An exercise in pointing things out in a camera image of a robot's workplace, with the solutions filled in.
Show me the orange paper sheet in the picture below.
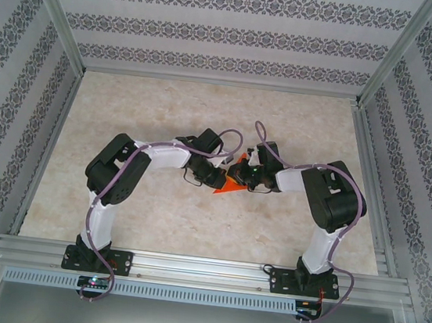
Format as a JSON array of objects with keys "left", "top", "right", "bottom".
[{"left": 211, "top": 149, "right": 253, "bottom": 201}]

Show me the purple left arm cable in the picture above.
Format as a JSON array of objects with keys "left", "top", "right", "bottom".
[{"left": 75, "top": 111, "right": 246, "bottom": 320}]

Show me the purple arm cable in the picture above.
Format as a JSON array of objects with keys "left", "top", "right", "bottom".
[
  {"left": 231, "top": 120, "right": 376, "bottom": 323},
  {"left": 75, "top": 111, "right": 246, "bottom": 320}
]

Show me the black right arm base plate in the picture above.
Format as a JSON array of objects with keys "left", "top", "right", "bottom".
[{"left": 268, "top": 265, "right": 343, "bottom": 303}]

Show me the aluminium mounting rail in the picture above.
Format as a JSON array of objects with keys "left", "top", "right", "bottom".
[{"left": 0, "top": 232, "right": 417, "bottom": 312}]

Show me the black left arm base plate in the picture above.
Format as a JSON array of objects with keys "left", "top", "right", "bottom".
[{"left": 60, "top": 243, "right": 135, "bottom": 278}]

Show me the grey slotted cable duct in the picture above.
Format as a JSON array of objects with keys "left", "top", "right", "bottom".
[{"left": 2, "top": 264, "right": 298, "bottom": 317}]

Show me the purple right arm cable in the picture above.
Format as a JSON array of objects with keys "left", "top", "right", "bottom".
[{"left": 231, "top": 120, "right": 376, "bottom": 323}]

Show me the aluminium frame post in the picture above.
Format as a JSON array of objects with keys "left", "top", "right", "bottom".
[
  {"left": 9, "top": 0, "right": 95, "bottom": 75},
  {"left": 355, "top": 0, "right": 432, "bottom": 116}
]

